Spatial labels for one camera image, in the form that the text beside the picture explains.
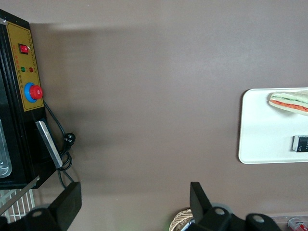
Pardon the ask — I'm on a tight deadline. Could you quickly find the red cola bottle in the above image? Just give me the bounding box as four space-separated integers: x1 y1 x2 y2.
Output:
288 217 308 231

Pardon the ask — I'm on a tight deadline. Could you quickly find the red emergency stop button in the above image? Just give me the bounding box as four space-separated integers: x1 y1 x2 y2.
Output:
24 82 44 102

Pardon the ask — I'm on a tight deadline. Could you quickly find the black power cable with plug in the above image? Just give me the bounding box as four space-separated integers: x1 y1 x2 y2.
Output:
43 101 77 188

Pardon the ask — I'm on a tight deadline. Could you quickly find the white wire basket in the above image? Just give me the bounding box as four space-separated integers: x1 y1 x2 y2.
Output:
0 189 37 224

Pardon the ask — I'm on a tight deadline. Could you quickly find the clear acrylic bottle rack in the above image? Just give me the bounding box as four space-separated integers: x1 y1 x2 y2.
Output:
269 215 308 231

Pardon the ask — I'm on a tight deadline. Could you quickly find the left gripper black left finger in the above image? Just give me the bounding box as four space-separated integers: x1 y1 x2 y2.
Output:
26 182 82 231

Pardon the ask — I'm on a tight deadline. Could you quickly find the light oval wicker basket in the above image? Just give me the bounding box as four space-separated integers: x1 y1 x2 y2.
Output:
169 208 193 231

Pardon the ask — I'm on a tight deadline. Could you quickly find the wrapped triangle sandwich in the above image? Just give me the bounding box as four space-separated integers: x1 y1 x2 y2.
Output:
268 90 308 116

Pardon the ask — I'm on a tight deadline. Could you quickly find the cream plastic tray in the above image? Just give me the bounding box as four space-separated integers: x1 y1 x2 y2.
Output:
238 88 308 165

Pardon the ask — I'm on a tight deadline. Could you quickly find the black sealing machine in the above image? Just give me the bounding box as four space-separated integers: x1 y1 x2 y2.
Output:
0 9 64 190

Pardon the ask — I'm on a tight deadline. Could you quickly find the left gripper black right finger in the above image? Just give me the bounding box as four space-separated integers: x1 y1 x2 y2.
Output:
189 182 233 231

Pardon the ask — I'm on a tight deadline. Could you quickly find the black gum box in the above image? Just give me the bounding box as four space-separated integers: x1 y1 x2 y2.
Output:
292 135 308 153

